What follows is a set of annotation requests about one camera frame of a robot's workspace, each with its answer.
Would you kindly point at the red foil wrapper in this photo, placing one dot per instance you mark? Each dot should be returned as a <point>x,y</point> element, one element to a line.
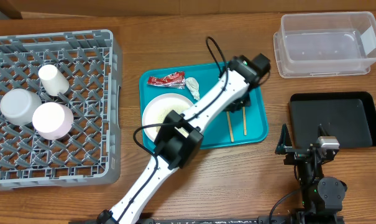
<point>173,80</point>

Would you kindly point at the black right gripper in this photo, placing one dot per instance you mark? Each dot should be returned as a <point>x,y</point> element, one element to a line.
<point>302,150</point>

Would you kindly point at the teal serving tray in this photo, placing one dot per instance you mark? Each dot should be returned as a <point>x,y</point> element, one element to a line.
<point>217,133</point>

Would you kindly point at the white label on bin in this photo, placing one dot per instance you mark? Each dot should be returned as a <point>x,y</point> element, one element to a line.
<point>368,40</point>

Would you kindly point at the grey bowl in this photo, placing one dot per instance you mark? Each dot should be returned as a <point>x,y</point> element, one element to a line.
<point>19,105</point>

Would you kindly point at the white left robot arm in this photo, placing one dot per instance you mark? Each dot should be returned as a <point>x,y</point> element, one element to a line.
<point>180,135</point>

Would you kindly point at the wooden chopstick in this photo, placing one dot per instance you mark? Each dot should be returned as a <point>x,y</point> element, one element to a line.
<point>244,120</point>
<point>230,126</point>

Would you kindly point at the white cup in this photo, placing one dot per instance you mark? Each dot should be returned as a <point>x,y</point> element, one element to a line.
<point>53,80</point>

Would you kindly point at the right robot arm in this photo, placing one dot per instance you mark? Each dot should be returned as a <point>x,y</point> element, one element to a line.
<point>322,196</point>

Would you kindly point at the grey dishwasher rack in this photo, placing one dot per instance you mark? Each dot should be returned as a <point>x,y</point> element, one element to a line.
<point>59,101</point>

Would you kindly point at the white napkin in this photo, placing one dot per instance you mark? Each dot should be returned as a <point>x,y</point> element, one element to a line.
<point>193,86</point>

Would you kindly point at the black tray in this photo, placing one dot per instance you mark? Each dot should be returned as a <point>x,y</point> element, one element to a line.
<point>348,116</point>

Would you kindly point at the pink cup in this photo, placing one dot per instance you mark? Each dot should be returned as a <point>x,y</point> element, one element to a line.
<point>52,120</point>

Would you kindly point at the clear plastic bin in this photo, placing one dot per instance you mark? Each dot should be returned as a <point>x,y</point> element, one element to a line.
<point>354,22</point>

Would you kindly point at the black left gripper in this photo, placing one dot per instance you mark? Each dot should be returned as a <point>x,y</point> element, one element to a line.
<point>237,106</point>

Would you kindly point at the white dirty plate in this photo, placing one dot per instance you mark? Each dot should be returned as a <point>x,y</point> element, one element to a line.
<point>157,109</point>

